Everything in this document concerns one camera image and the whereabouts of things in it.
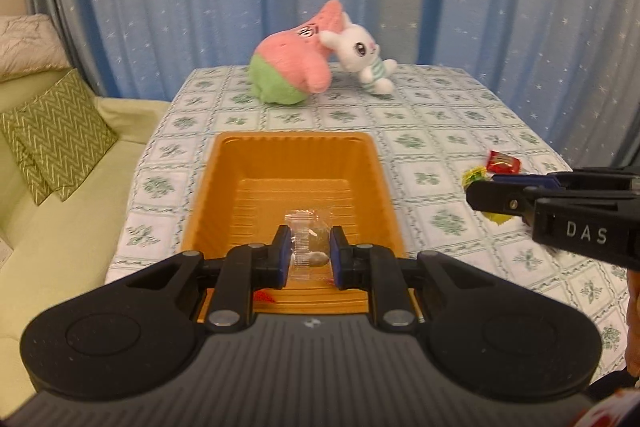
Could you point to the red candy piece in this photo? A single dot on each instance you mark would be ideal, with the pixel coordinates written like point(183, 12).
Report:
point(263, 296)

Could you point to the person's right hand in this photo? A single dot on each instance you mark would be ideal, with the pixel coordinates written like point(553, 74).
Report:
point(634, 322)

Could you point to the white rabbit plush toy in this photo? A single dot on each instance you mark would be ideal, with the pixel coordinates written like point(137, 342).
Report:
point(360, 52)

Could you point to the pink starfish plush toy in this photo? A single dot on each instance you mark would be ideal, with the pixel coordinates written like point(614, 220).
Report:
point(290, 67)

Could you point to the green zigzag cushion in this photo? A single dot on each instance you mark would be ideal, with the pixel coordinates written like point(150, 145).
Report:
point(22, 167)
point(65, 132)

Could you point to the person's red white clothing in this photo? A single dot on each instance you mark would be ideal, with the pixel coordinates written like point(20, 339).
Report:
point(620, 409)

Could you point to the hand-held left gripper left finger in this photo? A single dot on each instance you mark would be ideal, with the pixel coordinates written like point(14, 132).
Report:
point(283, 252)

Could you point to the clear candy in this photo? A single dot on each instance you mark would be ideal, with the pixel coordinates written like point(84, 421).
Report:
point(310, 239)

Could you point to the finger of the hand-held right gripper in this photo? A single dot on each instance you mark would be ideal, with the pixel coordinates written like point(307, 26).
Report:
point(590, 179)
point(495, 197)

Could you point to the beige quilted pillow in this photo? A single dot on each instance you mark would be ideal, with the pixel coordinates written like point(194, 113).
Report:
point(27, 44)

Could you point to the green floral checked tablecloth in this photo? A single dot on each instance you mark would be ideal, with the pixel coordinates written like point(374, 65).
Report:
point(440, 127)

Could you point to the orange plastic tray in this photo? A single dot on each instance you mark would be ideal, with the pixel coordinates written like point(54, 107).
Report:
point(295, 172)

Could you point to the yellow candy wrapper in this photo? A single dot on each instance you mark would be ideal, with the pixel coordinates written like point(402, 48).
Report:
point(497, 217)

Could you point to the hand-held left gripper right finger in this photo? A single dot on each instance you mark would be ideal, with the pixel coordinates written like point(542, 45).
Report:
point(336, 257)

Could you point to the light green sofa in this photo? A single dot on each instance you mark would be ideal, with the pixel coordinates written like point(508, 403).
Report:
point(60, 247)

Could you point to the small red candy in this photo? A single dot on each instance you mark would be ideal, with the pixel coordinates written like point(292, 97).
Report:
point(504, 163)

